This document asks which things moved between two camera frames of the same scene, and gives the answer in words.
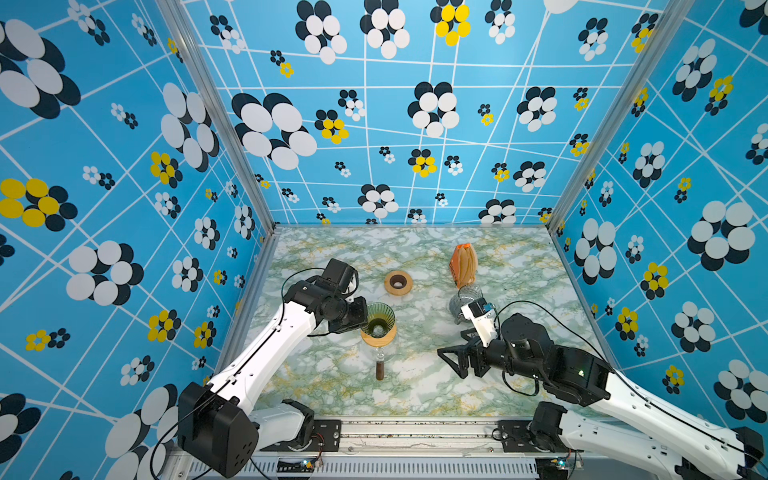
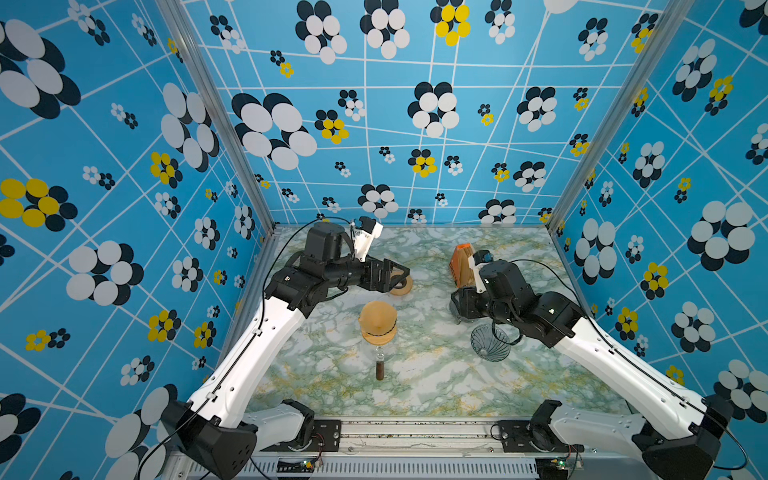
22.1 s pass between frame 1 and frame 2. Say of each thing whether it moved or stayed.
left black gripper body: moved
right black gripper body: moved
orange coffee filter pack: stayed
